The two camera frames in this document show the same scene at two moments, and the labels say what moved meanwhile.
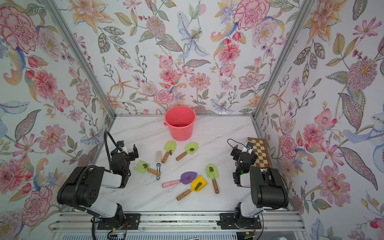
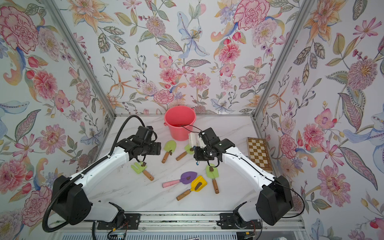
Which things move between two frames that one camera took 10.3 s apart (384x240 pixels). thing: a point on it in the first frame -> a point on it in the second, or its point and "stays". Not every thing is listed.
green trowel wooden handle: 191,148 stays
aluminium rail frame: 288,225 stays
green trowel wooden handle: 212,172 stays
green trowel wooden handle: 168,145 stays
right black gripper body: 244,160 -> 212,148
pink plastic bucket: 180,119 stays
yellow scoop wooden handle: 198,184 stays
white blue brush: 158,161 -> 194,140
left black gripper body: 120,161 -> 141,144
